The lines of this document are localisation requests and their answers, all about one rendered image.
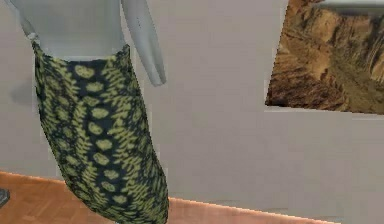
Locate dark grey base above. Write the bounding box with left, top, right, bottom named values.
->
left=0, top=188, right=11, bottom=208

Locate brown landscape painting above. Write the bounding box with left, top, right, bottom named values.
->
left=265, top=0, right=384, bottom=116

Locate grey mannequin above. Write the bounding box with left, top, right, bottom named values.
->
left=4, top=0, right=167, bottom=87

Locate green black patterned skirt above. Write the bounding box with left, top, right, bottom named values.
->
left=31, top=41, right=170, bottom=224

